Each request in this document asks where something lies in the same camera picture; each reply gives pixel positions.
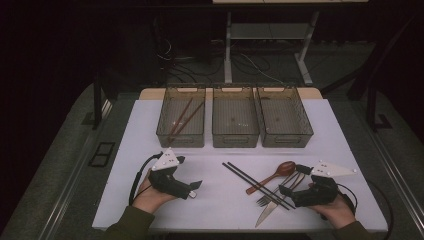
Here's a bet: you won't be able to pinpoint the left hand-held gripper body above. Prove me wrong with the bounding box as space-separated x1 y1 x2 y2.
147 147 193 200

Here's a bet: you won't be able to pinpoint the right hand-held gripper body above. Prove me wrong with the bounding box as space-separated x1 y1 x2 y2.
293 160 357 209

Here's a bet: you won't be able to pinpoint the silver metal fork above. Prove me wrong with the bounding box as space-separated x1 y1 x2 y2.
255 171 301 208

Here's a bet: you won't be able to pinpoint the transparent grey storage bin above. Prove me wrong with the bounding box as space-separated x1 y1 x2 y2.
211 84 261 149
256 84 315 149
155 84 207 149

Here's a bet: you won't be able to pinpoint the person's left hand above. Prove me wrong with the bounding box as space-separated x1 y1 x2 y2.
132 178 177 215

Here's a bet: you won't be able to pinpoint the person's right hand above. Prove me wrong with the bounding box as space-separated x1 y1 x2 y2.
308 194 357 230

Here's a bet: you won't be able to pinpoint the brown wooden spoon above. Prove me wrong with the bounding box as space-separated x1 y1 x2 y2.
245 160 298 196

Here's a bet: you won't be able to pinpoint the silver table knife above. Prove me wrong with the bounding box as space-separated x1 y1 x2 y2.
254 173 308 229

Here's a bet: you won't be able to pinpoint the black metal stand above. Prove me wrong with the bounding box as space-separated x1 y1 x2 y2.
366 79 394 133
92 71 116 131

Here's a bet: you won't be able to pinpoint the black slanted stand leg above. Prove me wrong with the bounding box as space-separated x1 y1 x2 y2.
321 14 421 101

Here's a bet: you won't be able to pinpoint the white metal desk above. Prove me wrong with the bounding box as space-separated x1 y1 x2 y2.
212 0 369 86

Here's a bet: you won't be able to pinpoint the right hand-held gripper cable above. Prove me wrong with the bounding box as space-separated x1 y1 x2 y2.
335 181 358 215

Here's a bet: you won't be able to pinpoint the thin black cable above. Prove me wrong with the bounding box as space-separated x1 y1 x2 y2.
366 179 395 240

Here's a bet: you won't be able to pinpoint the aluminium floor rail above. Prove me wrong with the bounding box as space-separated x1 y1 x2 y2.
363 126 424 231
39 98 113 240

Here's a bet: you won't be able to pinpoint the black floor cables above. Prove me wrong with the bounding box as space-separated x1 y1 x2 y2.
156 36 271 86

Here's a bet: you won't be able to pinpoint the white floor cable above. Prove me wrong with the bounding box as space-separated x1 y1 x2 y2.
238 51 288 86

